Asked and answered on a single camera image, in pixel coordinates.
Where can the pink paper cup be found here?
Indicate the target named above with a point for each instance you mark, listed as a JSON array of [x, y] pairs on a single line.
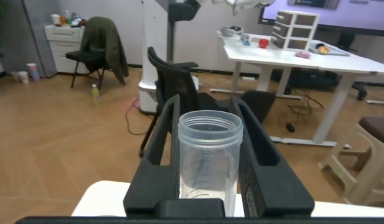
[[33, 73]]

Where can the black mesh office chair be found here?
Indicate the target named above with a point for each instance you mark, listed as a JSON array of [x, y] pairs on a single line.
[[176, 81]]

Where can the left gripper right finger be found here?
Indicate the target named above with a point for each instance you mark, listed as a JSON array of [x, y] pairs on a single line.
[[272, 186]]

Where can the white standing desk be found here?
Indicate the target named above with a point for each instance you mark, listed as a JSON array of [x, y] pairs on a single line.
[[272, 57]]

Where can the test tube with blue pigment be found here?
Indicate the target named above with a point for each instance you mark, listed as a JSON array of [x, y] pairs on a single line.
[[210, 149]]

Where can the black power adapter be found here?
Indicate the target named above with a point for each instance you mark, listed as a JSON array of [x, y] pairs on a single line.
[[290, 127]]

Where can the white drawer cabinet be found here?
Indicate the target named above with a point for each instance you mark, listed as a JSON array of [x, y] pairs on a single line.
[[62, 43]]

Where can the white desktop drawer organizer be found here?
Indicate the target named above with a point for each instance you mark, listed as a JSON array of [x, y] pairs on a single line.
[[299, 31]]

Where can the small blue white item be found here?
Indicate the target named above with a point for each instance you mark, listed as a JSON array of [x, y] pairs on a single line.
[[245, 40]]

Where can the black fabric chair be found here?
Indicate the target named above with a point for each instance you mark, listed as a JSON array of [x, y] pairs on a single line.
[[260, 102]]

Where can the gray bowl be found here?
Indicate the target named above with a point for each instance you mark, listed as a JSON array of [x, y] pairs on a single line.
[[231, 31]]

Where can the white paper cup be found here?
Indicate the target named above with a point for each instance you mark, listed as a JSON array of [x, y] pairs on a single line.
[[23, 77]]

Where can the tall gray metal cabinet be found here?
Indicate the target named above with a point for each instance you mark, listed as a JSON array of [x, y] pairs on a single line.
[[39, 37]]

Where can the white humanoid robot on column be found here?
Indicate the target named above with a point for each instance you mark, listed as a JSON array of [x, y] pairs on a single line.
[[156, 46]]

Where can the brown top plastic stool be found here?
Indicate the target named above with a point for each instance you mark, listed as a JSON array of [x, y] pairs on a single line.
[[375, 130]]

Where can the chair with green jacket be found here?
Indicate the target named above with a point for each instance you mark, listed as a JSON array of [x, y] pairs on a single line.
[[104, 43]]

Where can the green drink bottle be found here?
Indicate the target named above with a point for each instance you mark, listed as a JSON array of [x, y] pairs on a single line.
[[96, 96]]

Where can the large wall display screen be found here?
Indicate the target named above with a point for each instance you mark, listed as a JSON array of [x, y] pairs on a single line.
[[350, 15]]

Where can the yellow brown food item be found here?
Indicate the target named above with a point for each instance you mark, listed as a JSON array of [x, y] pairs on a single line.
[[323, 48]]

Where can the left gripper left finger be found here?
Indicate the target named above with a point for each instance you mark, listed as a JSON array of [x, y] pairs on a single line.
[[157, 174]]

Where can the red apple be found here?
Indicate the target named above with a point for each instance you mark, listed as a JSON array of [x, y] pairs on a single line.
[[264, 43]]

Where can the small pink item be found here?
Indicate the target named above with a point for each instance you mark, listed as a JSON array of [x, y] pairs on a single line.
[[302, 55]]

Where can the gray flat tray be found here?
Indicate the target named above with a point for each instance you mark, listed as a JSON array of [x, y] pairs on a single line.
[[336, 52]]

